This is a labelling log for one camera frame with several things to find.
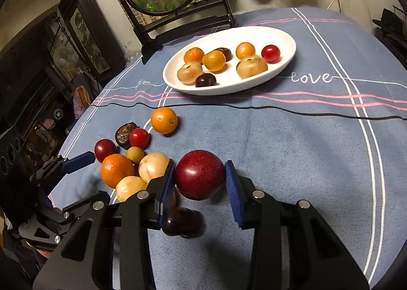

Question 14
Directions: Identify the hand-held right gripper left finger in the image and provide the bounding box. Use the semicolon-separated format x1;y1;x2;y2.
33;159;177;290

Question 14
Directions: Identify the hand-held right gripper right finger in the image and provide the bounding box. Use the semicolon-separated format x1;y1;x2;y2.
224;159;371;290

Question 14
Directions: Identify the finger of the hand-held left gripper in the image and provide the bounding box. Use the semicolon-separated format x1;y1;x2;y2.
13;190;111;251
30;151;96;189

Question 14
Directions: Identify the cream plum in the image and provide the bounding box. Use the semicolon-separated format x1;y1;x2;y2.
115;176;148;203
138;152;171;184

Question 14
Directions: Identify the small dark red plum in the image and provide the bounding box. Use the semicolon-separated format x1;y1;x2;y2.
94;139;118;163

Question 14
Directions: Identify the large red plum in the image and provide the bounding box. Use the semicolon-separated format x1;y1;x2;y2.
175;150;226;201

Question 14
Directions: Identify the dark purple plum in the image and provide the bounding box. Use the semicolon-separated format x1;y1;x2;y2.
162;207;203;238
195;73;217;88

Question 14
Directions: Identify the large orange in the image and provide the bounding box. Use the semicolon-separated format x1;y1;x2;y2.
100;154;135;189

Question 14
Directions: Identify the green-orange persimmon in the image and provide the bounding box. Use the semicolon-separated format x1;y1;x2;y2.
125;146;146;165

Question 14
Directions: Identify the dark brown mangosteen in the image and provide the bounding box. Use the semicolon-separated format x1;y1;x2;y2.
214;48;233;62
115;122;137;145

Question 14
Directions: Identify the red tomato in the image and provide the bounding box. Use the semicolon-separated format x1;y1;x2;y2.
128;128;151;150
261;45;281;64

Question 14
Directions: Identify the small orange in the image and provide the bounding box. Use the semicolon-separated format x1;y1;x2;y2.
150;107;178;135

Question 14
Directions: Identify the tan mangosteen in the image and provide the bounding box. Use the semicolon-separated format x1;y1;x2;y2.
177;62;203;86

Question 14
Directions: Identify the large beige tomato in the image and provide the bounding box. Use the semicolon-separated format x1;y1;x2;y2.
236;55;268;80

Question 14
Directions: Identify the orange mandarin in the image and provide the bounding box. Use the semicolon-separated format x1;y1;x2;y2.
184;47;205;65

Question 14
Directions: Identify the white oval plate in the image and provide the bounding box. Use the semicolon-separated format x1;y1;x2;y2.
162;26;297;96

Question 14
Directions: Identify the pink cloth bag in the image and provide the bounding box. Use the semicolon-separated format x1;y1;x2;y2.
72;86;93;119

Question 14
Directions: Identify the blue striped tablecloth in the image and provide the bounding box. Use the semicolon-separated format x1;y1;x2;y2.
48;7;407;290

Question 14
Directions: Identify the white floor fan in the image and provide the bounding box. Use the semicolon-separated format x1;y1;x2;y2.
52;48;78;71

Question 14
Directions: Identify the dark wooden framed painting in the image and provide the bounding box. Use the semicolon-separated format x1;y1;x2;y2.
59;0;126;76

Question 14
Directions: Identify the black hat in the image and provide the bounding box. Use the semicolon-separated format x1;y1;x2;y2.
372;8;407;36

